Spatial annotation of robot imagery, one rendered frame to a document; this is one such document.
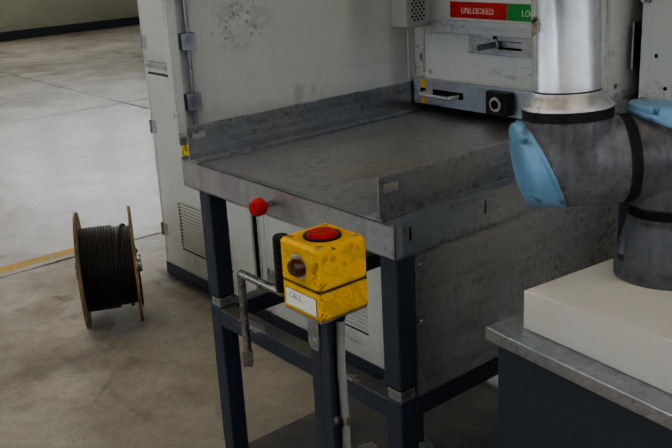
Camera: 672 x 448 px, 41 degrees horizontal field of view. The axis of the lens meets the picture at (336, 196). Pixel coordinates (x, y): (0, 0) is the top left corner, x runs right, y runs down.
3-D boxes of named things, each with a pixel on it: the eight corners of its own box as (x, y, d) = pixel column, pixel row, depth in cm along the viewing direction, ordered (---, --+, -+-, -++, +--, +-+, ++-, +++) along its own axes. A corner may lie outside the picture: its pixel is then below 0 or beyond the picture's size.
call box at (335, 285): (321, 326, 111) (316, 250, 108) (283, 308, 116) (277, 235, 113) (369, 307, 115) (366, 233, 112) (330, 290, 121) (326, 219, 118)
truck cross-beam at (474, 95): (612, 134, 170) (613, 103, 169) (413, 102, 210) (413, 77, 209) (627, 129, 173) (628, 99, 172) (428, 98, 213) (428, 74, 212)
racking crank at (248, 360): (238, 365, 171) (224, 218, 162) (252, 359, 173) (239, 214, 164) (290, 397, 158) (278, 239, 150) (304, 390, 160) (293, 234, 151)
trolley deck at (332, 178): (395, 262, 133) (394, 224, 131) (183, 185, 179) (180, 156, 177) (647, 168, 173) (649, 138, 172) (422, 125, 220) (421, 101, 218)
